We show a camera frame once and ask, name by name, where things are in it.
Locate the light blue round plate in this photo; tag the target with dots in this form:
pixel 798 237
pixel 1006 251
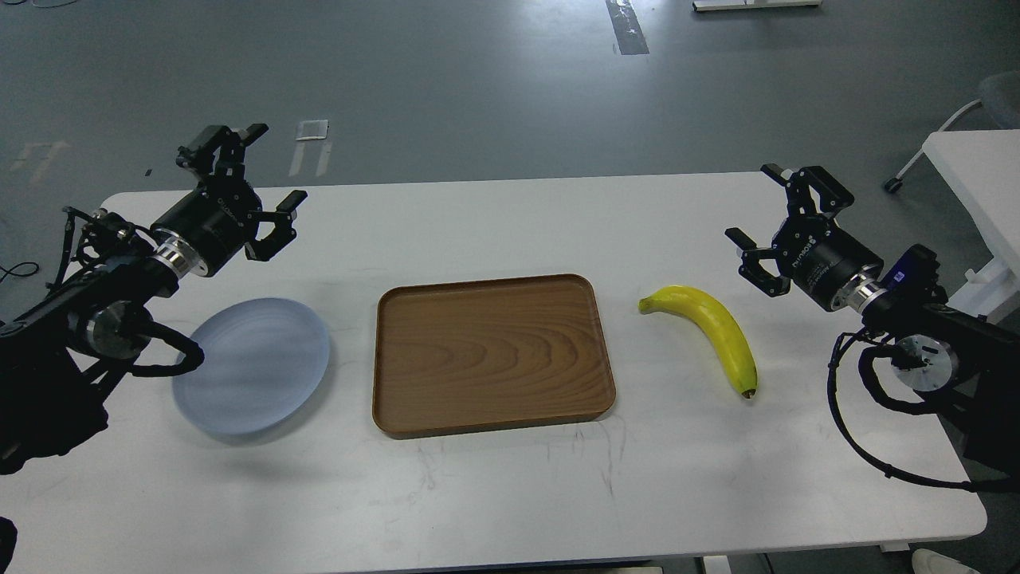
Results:
pixel 264 358

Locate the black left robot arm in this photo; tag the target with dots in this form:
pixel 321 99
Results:
pixel 61 359

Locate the yellow banana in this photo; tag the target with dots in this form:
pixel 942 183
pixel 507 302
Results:
pixel 717 324

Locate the brown wooden tray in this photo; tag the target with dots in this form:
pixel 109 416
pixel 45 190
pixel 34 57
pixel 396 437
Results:
pixel 490 355

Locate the white furniture base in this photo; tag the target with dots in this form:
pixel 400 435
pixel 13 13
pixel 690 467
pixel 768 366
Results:
pixel 721 6

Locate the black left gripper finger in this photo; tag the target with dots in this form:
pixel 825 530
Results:
pixel 282 228
pixel 216 159

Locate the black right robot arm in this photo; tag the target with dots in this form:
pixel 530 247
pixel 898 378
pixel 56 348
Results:
pixel 920 356

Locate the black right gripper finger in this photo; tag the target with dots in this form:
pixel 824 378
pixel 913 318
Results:
pixel 814 198
pixel 751 267

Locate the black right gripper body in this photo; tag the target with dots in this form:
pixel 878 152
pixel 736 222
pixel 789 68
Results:
pixel 823 260

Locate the grey office chair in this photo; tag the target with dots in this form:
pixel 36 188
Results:
pixel 998 95

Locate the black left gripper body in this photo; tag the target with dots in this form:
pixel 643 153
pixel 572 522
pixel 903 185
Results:
pixel 213 221

